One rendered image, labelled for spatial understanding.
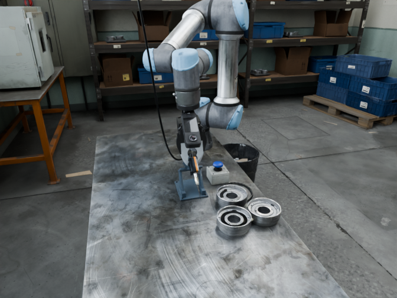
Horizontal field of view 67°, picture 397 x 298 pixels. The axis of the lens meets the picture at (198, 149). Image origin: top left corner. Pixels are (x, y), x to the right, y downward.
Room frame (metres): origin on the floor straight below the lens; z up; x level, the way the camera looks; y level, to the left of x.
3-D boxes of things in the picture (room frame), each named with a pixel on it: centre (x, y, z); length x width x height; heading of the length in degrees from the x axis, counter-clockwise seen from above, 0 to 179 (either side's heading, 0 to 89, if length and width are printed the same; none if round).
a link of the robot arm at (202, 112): (1.36, 0.00, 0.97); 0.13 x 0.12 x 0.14; 70
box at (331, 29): (5.14, -2.09, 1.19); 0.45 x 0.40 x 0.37; 100
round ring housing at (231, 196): (0.87, -0.11, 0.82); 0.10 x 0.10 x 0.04
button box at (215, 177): (1.03, -0.07, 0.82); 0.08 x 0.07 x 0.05; 15
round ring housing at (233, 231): (0.74, -0.11, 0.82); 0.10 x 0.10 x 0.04
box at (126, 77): (4.26, 1.12, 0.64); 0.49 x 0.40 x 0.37; 110
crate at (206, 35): (4.60, -0.02, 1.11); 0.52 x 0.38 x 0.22; 105
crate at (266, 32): (4.85, -0.97, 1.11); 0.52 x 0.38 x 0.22; 105
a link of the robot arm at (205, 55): (0.99, 0.02, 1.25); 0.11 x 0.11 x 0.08; 70
